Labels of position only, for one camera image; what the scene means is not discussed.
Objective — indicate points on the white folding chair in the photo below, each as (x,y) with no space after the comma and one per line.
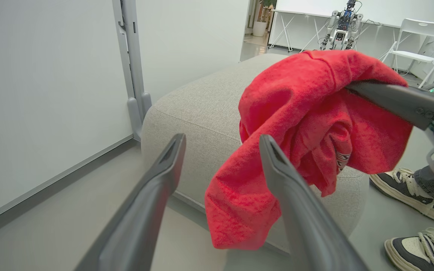
(418,45)

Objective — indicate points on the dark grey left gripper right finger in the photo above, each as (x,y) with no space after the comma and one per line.
(307,226)

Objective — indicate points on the grey partition post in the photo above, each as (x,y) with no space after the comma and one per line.
(132,67)

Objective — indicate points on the small humanoid robot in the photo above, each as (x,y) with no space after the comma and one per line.
(342,28)

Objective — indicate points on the dark and cream sneaker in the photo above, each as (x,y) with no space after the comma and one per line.
(424,250)
(409,192)

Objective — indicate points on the white folding table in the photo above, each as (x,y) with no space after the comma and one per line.
(307,22)

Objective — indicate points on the white plant pot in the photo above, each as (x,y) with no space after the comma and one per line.
(259,28)

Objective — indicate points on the beige fabric ottoman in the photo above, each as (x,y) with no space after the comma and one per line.
(198,124)

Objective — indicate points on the red garment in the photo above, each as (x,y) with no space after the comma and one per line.
(307,124)

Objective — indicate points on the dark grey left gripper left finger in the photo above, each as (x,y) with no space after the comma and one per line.
(138,214)

